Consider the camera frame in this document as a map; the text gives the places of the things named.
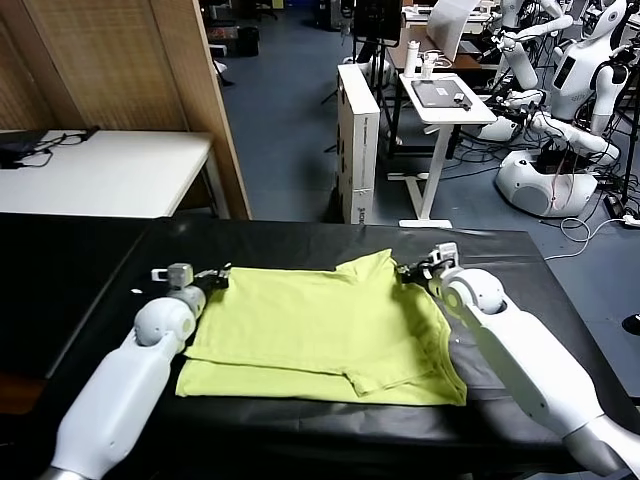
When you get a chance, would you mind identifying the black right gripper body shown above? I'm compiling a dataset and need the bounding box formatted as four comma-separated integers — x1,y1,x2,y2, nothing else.
406,258,442,292

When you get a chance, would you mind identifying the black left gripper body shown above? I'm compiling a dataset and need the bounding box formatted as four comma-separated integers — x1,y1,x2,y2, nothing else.
192,272,222,300

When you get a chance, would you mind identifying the yellow-green t-shirt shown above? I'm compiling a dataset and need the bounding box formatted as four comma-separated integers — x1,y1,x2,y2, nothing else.
174,248,469,406

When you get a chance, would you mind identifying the black plastic table cover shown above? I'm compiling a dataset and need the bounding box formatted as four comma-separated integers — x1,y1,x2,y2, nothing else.
29,219,640,476

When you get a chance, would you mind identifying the tall white cardboard box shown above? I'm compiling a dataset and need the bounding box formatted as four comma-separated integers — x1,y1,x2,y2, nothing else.
336,63,381,226

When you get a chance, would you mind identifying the white rectangular table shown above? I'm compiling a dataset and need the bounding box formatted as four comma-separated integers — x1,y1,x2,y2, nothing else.
0,129,232,220

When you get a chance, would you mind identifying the white adjustable side desk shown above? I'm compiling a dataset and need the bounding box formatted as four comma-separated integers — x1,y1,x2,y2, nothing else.
387,72,498,230

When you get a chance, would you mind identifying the grey laptop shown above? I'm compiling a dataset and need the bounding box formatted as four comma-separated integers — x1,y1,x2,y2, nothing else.
411,79,470,109

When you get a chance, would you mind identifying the white bottle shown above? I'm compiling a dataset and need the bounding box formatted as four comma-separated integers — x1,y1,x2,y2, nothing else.
403,40,420,79

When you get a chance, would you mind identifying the brown desk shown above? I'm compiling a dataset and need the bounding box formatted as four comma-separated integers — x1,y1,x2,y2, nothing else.
384,25,504,74

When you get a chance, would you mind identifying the black tripod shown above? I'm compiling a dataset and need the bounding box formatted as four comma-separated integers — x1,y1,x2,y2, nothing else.
603,42,640,210

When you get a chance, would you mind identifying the white humanoid robot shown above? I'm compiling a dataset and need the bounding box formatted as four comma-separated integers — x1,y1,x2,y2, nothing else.
478,0,634,219
493,0,575,94

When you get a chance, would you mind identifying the black bin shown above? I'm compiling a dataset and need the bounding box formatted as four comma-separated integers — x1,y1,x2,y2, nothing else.
237,27,261,58

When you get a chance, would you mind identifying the black pouch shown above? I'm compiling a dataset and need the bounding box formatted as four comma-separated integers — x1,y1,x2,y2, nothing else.
0,141,40,160

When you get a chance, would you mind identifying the white curved panel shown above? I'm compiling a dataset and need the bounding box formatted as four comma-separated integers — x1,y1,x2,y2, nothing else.
426,0,483,65

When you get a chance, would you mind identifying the black monitor on stand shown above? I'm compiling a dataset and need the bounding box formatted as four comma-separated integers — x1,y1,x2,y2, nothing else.
351,0,404,66

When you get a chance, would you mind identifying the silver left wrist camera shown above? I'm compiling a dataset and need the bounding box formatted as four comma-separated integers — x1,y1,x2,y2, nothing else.
150,262,195,289

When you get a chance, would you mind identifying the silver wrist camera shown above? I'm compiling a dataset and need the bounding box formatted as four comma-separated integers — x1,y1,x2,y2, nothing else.
150,262,195,289
429,242,459,271

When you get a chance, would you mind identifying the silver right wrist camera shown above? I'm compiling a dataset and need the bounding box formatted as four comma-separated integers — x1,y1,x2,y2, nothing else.
429,242,459,271

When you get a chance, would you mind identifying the white floor cable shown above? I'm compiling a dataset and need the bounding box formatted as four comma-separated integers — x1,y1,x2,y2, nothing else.
543,212,627,262

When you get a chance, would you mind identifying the black cable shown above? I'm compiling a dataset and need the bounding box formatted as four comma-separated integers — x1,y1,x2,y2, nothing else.
22,127,101,169

